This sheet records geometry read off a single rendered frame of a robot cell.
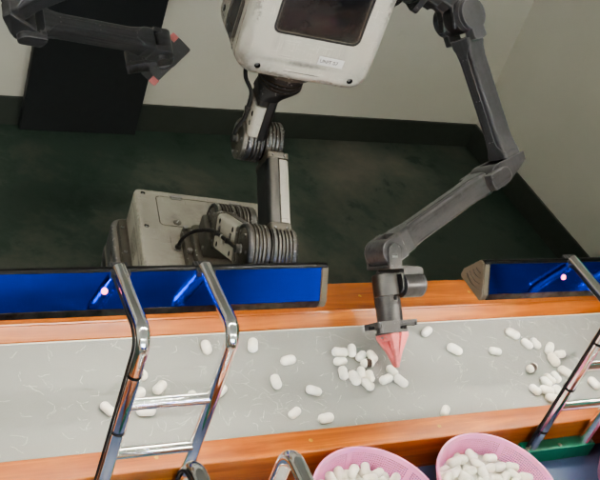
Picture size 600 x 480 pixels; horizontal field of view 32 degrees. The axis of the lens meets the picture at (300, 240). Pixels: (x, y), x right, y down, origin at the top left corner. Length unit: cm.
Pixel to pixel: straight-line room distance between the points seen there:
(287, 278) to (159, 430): 39
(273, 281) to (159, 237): 108
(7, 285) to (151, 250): 119
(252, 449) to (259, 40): 90
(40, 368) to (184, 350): 30
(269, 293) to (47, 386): 47
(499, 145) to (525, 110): 212
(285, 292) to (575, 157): 272
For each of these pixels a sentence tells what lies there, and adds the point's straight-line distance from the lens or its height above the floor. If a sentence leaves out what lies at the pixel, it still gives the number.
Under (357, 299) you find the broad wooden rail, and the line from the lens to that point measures 243.
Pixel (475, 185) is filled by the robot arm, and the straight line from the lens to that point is 250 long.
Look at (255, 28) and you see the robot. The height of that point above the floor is 124.
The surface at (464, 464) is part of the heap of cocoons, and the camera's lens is 223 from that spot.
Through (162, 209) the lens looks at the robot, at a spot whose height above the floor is 47.
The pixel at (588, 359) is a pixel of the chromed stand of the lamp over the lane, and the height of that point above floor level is 99.
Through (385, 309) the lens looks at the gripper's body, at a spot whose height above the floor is 85.
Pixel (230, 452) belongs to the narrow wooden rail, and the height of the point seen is 76.
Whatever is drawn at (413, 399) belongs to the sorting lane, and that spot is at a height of 74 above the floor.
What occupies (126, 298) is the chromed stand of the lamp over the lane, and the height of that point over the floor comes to 112.
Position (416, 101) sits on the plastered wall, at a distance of 470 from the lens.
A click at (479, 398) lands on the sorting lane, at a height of 74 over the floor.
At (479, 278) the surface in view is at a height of 108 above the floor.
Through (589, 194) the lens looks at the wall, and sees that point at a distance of 438.
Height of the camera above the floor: 219
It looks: 34 degrees down
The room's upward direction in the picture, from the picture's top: 21 degrees clockwise
